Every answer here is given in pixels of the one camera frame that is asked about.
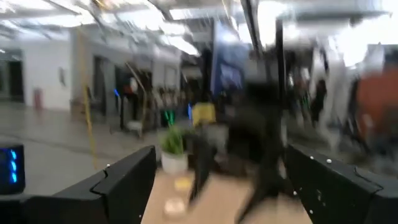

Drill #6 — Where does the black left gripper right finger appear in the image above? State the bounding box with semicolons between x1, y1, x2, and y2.
284;143;398;224

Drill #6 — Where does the yellow box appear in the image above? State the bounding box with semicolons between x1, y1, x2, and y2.
192;102;217;127

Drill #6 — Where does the orange background object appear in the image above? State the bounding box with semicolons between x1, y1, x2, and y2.
357;67;398;141

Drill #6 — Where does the small yellow donut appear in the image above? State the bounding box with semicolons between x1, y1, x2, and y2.
174;176;193;192

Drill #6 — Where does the yellow hanging cable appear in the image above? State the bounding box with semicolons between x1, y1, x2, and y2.
79;30;99;170

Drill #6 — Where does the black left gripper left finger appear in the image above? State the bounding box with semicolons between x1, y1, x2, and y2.
0;145;157;224

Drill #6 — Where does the blue hanging banner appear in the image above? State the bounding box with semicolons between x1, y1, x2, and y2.
211;24;249;97

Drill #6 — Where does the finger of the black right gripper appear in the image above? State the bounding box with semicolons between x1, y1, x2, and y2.
188;136;218;207
234;149;285;223

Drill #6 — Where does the green plant in white pot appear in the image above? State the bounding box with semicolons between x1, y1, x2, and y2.
158;124;190;175

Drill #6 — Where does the black aluminium table frame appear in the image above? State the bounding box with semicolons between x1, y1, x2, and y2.
239;0;289;106

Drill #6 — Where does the small pink donut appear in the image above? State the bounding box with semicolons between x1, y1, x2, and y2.
163;197;187;218

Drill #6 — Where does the black computer tower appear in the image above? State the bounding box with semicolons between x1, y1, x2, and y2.
0;142;26;195

